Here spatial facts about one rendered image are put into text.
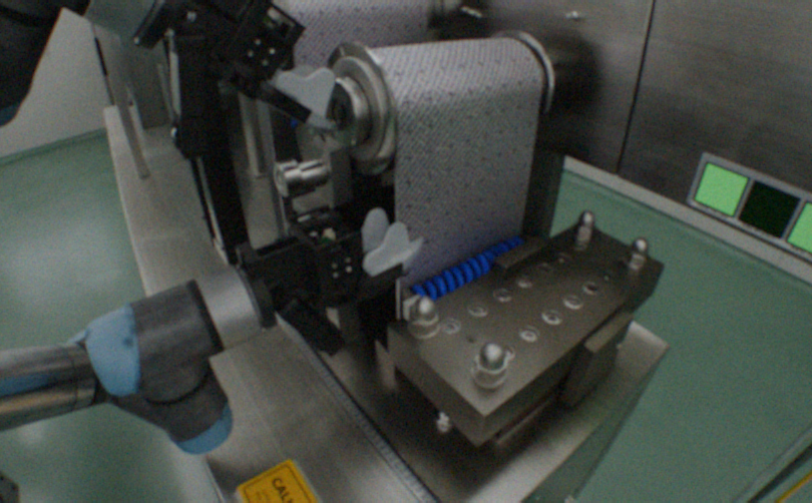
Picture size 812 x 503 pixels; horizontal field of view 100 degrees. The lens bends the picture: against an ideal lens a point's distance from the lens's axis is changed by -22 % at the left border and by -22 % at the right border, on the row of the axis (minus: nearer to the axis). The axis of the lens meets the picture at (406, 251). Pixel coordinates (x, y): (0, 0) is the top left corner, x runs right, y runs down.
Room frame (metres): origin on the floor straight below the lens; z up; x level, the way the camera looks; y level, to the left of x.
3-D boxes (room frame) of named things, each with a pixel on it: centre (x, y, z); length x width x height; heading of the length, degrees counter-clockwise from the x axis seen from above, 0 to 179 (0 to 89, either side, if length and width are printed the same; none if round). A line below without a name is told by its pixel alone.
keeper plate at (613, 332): (0.35, -0.25, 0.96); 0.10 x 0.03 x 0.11; 127
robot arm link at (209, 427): (0.25, 0.25, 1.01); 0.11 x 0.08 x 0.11; 73
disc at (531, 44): (0.61, -0.15, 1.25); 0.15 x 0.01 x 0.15; 37
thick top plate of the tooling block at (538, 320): (0.41, -0.19, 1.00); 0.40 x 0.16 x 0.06; 127
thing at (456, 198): (0.49, -0.08, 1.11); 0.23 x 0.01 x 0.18; 127
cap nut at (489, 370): (0.28, -0.09, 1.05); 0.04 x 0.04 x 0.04
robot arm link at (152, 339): (0.25, 0.23, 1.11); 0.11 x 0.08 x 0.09; 127
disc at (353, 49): (0.46, 0.05, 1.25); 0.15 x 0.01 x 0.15; 37
